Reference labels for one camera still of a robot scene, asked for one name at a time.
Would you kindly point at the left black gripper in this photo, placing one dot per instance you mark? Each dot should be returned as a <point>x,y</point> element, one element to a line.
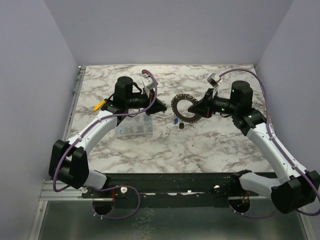
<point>157,106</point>

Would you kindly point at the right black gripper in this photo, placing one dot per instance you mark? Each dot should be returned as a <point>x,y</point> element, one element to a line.
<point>208,103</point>

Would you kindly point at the blue key tag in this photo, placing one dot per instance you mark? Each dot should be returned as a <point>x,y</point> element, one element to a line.
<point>176,121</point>

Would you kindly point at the large metal key ring disc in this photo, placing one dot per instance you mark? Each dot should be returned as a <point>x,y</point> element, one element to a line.
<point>174,106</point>

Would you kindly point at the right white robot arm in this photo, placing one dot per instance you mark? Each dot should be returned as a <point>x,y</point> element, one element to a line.
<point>295,186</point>

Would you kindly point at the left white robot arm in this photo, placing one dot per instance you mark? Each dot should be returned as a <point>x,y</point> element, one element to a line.
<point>69,158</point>

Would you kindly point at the clear plastic parts box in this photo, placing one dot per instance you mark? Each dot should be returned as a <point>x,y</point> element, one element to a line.
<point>140,125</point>

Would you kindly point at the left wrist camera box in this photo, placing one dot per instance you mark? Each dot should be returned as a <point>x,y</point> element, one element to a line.
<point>148,83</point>

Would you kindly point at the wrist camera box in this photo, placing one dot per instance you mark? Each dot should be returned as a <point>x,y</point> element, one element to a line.
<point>214,78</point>
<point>148,83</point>

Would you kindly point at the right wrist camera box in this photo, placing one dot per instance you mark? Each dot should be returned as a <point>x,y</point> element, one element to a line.
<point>214,78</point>

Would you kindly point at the yellow handled screwdriver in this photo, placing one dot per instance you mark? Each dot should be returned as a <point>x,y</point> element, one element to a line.
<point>99,105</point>

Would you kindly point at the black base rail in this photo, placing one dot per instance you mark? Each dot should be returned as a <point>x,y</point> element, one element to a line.
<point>166,190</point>

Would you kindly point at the aluminium frame rail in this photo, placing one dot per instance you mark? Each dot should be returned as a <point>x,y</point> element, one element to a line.
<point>58,151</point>

